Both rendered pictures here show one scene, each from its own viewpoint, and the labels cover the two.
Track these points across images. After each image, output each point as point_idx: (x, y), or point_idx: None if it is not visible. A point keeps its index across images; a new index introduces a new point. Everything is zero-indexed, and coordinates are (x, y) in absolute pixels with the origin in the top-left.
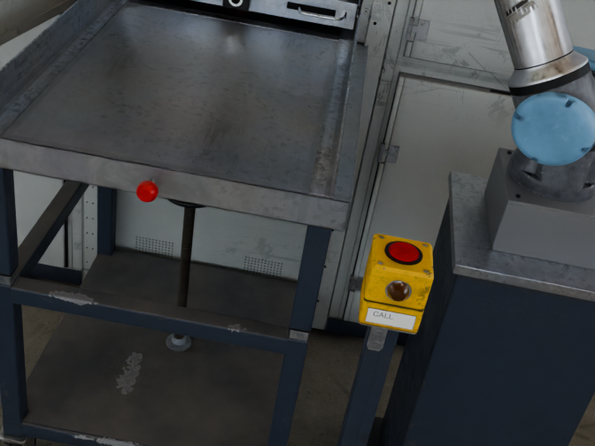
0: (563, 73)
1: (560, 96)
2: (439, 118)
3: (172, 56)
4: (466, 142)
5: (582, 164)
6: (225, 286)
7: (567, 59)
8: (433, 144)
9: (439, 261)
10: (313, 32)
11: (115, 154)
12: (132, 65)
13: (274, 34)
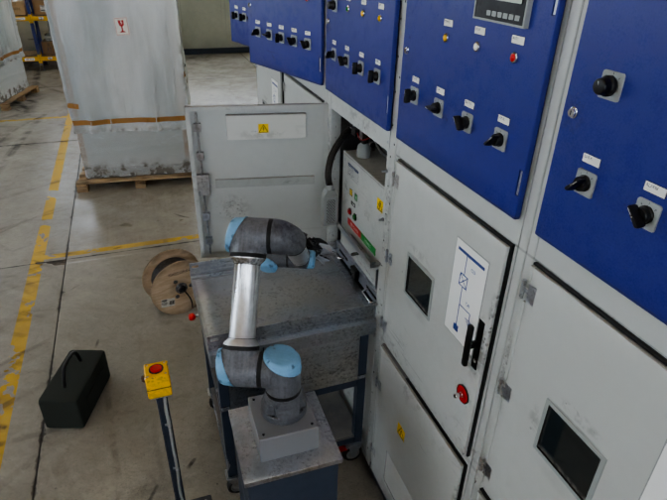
0: (224, 343)
1: (217, 351)
2: (390, 379)
3: (292, 283)
4: (397, 401)
5: (267, 402)
6: (331, 405)
7: (231, 339)
8: (389, 392)
9: None
10: (370, 304)
11: (200, 301)
12: (272, 279)
13: (349, 296)
